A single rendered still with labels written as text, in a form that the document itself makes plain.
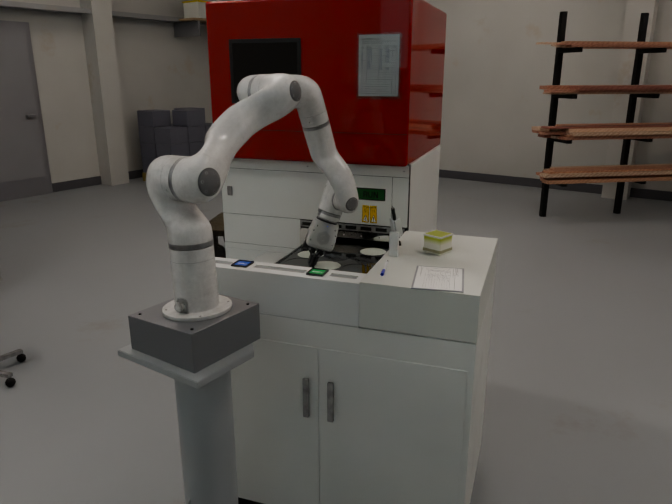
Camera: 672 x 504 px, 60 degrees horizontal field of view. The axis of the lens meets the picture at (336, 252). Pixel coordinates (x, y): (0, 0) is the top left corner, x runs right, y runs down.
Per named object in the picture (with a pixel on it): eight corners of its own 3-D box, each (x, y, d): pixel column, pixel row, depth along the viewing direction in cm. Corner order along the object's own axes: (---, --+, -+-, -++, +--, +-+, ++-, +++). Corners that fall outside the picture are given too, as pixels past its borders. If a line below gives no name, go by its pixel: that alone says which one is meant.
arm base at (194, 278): (202, 326, 152) (195, 257, 147) (147, 315, 160) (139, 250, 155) (245, 302, 168) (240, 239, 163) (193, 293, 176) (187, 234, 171)
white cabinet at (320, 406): (271, 417, 277) (265, 252, 253) (479, 459, 247) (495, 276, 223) (198, 508, 219) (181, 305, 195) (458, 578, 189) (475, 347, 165)
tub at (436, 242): (434, 247, 207) (435, 229, 205) (452, 252, 202) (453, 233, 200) (421, 252, 202) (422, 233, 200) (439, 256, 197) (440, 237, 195)
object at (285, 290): (214, 294, 203) (211, 256, 199) (367, 315, 186) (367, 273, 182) (199, 304, 195) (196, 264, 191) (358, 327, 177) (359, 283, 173)
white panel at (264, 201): (227, 245, 262) (222, 155, 250) (407, 264, 236) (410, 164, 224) (224, 247, 259) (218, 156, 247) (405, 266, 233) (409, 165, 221)
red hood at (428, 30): (286, 139, 311) (283, 17, 293) (440, 145, 285) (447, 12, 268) (212, 157, 243) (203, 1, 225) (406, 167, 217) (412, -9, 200)
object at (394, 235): (391, 251, 203) (392, 213, 199) (402, 252, 201) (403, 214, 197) (387, 256, 197) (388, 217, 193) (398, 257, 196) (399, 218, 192)
